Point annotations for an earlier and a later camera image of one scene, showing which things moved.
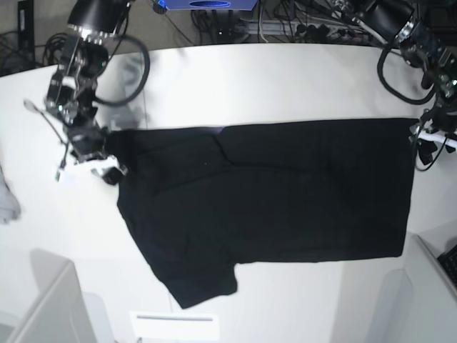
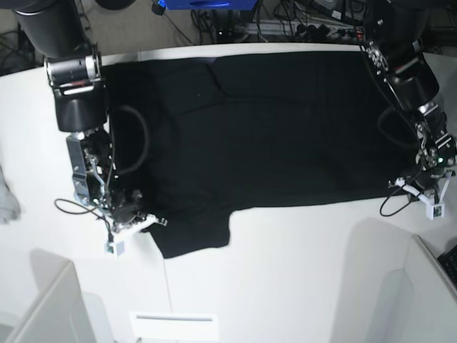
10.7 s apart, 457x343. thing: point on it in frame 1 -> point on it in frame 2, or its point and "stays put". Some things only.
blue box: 208,5 stays put
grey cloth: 9,206 stays put
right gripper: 442,118 -> 428,174
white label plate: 175,326 stays put
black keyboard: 448,261 stays put
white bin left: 61,312 stays put
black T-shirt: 200,199 -> 194,138
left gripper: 86,140 -> 123,206
